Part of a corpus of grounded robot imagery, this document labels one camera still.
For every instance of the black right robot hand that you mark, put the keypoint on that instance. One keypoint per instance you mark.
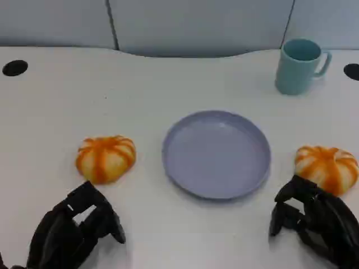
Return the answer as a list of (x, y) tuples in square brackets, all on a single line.
[(331, 224)]

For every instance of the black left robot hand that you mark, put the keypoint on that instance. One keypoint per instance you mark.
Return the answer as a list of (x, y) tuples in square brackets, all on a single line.
[(59, 238)]

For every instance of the orange and white bread roll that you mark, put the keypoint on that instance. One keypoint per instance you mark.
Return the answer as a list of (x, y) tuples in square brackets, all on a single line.
[(105, 159), (328, 166)]

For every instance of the lilac plate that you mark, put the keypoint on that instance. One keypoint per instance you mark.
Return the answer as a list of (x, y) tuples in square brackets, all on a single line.
[(216, 157)]

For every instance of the pale green mug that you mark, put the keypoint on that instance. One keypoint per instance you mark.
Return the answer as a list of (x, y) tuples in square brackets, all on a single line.
[(296, 75)]

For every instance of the grey partition panel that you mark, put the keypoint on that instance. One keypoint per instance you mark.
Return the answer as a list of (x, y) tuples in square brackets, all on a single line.
[(328, 19), (196, 25), (53, 19)]

